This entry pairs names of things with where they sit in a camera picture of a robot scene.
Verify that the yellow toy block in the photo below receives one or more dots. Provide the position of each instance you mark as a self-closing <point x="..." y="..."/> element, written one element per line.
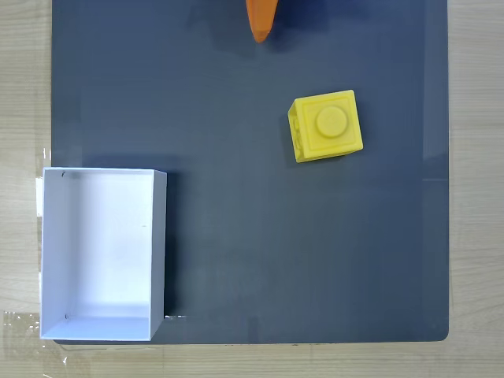
<point x="331" y="122"/>

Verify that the white open cardboard box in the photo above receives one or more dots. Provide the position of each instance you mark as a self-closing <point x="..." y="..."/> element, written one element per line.
<point x="102" y="252"/>

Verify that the dark grey table mat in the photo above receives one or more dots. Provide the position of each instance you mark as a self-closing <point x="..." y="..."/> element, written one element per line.
<point x="275" y="236"/>

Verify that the white paper tab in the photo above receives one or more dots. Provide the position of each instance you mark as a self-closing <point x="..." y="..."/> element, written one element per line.
<point x="39" y="197"/>

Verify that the clear adhesive tape piece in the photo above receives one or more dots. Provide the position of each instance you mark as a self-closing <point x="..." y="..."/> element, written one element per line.
<point x="19" y="330"/>

